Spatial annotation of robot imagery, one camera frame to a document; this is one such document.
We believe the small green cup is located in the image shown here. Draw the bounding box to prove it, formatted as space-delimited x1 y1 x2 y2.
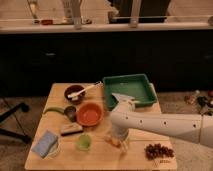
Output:
76 134 92 151

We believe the bunch of red grapes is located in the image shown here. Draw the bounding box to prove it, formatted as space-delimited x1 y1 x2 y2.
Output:
145 143 174 160

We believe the brown block eraser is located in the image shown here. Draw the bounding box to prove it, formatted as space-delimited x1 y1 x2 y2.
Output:
60 122 83 136

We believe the small metal cup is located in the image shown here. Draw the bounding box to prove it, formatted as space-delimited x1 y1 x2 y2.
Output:
64 106 76 122

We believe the grey cloth in tray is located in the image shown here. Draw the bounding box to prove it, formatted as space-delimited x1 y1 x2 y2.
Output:
112 93 135 102

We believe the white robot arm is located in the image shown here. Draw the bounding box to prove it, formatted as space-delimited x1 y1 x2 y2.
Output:
109 102 213 148

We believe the green plastic tray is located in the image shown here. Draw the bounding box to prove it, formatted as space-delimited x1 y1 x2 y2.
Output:
103 74 157 110

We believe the orange bowl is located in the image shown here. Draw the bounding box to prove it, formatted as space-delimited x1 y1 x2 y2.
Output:
77 103 103 126

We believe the yellow apple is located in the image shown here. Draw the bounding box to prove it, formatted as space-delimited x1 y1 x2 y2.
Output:
110 138 121 147

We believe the black office chair base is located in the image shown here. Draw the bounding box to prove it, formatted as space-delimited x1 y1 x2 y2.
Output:
0 101 33 144

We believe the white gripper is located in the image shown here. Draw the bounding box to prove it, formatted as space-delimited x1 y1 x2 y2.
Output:
103 126 129 153

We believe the dark brown bowl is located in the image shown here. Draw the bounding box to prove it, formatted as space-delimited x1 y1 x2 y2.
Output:
64 84 85 105

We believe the blue sponge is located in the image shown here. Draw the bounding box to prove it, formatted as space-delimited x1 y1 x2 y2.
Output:
31 131 58 158

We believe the clear glass dish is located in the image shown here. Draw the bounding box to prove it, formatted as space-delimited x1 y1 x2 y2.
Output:
48 142 60 158

